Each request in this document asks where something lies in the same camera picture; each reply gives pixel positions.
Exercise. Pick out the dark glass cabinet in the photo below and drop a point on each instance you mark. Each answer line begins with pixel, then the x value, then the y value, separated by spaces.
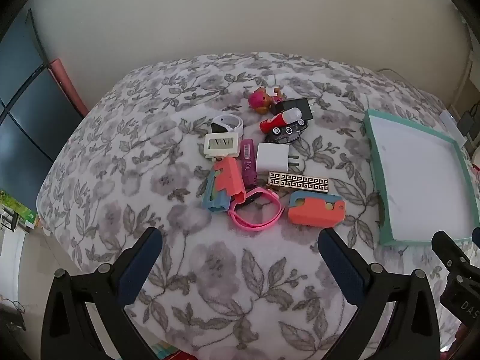
pixel 22 120

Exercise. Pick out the pink doll figure toy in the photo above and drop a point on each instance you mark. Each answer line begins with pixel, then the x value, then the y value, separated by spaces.
pixel 260 99

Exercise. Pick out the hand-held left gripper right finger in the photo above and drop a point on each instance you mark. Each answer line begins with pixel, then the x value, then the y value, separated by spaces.
pixel 343 266

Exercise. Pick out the black toy car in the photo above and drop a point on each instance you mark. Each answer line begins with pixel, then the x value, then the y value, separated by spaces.
pixel 288 134

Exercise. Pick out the teal rimmed white tray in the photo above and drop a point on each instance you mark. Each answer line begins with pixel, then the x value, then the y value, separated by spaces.
pixel 420 180

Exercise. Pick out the white charger adapter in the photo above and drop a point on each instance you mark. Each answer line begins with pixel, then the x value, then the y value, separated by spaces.
pixel 272 156

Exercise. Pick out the green box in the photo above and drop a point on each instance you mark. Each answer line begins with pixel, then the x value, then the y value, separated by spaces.
pixel 20 208

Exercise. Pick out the pink smartwatch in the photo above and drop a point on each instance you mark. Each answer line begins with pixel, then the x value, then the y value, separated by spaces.
pixel 240 219

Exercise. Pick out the white smartwatch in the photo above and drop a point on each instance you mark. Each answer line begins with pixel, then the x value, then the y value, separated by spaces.
pixel 229 122

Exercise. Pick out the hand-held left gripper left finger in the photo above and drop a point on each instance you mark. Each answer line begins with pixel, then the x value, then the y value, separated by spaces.
pixel 140 266

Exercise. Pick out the floral bed blanket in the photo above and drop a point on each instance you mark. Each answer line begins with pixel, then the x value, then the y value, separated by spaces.
pixel 210 270

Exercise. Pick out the black charger adapter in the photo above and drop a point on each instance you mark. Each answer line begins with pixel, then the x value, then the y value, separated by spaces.
pixel 296 105

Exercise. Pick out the red white toy bottle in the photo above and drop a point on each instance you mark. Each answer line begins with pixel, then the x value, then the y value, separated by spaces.
pixel 279 120

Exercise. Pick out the white power strip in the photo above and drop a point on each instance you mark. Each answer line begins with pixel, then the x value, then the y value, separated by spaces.
pixel 452 127

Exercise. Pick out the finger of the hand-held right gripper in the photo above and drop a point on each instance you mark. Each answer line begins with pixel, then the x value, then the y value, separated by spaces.
pixel 452 257

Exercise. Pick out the cream plastic holder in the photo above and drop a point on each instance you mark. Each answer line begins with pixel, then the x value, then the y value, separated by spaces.
pixel 222 152

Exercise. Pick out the pink rolled mat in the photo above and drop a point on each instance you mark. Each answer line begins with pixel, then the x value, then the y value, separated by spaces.
pixel 69 86

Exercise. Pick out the coral blue plastic toy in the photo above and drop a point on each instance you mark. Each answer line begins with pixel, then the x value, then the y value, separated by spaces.
pixel 228 180
pixel 313 213

